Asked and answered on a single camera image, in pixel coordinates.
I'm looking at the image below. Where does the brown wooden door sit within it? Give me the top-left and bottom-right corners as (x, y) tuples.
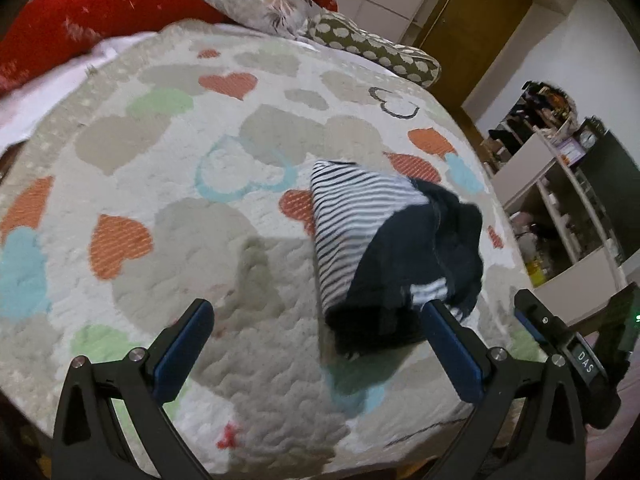
(414, 0), (532, 107)

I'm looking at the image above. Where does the green white-dotted bolster pillow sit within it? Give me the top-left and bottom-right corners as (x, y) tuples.
(305, 10), (442, 87)

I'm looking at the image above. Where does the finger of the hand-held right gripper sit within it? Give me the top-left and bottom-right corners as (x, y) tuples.
(514, 288), (576, 351)

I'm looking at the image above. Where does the long red printed pillow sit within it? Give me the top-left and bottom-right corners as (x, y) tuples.
(0, 0), (236, 95)

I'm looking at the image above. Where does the dark cabinet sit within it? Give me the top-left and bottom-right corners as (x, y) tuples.
(575, 116), (640, 267)

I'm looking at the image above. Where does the cluttered white shelf unit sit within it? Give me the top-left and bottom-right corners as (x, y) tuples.
(481, 80), (632, 302)

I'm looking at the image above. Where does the grey floral pillow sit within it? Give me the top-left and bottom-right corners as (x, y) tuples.
(174, 0), (326, 39)

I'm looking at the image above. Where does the dark navy pants striped lining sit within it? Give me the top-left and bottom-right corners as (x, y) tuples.
(308, 159), (485, 361)

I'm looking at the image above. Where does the heart patterned quilt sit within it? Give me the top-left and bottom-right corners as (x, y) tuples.
(0, 20), (548, 477)

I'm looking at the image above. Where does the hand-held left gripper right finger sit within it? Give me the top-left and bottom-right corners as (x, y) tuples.
(421, 299), (587, 480)

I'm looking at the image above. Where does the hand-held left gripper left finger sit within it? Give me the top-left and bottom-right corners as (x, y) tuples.
(51, 298), (216, 480)

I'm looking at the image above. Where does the white bedsheet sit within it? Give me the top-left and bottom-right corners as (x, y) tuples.
(0, 32), (162, 151)

